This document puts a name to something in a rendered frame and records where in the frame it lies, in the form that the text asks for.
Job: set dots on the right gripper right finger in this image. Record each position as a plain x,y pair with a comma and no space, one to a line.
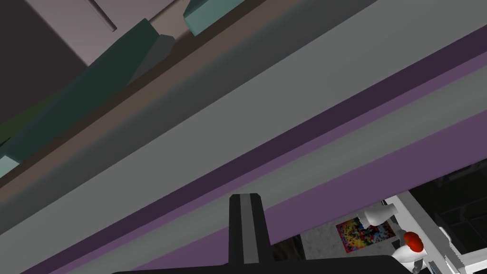
255,232

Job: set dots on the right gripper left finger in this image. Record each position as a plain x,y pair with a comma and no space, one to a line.
236,228

